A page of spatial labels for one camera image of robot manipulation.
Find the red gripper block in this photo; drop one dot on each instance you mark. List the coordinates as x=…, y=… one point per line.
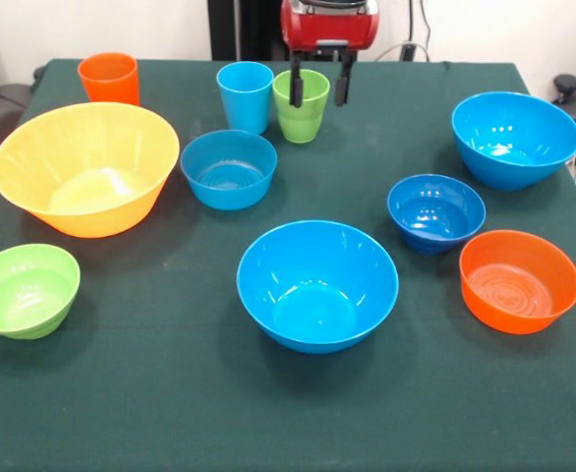
x=329, y=27

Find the green cup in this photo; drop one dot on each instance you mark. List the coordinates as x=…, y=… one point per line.
x=307, y=123

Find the dark blue bowl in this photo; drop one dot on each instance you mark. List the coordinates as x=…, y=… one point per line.
x=435, y=216

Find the large light blue bowl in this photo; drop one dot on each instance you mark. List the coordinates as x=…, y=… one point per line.
x=514, y=147
x=317, y=295

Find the light blue cup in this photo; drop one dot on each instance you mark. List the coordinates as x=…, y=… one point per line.
x=245, y=108

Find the medium blue ribbed bowl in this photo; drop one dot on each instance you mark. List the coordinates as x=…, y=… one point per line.
x=228, y=187

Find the orange-red cup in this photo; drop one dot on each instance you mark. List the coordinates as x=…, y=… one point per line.
x=108, y=83

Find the large yellow-orange bowl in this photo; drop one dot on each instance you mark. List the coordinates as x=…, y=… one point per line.
x=84, y=172

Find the orange-red ribbed bowl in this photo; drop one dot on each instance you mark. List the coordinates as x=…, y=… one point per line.
x=519, y=282

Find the dark green table cloth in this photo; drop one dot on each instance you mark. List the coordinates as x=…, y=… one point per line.
x=170, y=393

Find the green bowl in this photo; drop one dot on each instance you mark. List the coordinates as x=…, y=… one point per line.
x=25, y=295

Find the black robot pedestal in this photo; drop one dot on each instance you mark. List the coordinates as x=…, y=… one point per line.
x=248, y=29

